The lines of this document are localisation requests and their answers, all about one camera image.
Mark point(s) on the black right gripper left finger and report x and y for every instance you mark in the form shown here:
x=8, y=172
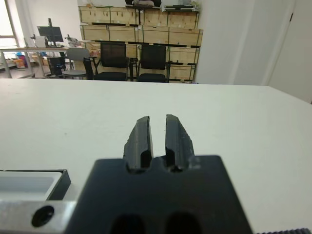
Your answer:
x=136, y=143

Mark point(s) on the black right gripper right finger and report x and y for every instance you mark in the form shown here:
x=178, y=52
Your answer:
x=176, y=141

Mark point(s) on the black box white insert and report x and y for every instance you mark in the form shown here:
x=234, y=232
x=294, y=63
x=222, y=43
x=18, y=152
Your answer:
x=22, y=185

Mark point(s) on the black mesh office chair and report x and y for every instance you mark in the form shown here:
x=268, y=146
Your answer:
x=113, y=54
x=153, y=57

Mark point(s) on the grey round chair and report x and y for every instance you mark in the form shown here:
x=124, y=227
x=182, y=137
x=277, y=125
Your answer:
x=76, y=53

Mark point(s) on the black computer tower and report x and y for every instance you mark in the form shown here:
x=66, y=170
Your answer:
x=56, y=65

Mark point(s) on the flat green black case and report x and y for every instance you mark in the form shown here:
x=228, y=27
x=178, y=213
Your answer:
x=181, y=8

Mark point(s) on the black computer monitor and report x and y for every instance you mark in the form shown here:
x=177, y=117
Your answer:
x=50, y=33

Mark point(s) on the black grey bag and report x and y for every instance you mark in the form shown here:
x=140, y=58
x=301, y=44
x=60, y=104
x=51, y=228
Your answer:
x=143, y=3

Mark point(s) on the white door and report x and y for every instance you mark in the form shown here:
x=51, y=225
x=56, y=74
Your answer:
x=297, y=61

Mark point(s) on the wooden office desk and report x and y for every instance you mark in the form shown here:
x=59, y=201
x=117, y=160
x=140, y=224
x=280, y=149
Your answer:
x=14, y=48

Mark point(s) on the bright window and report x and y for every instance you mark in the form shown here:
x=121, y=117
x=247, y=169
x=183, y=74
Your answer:
x=6, y=22

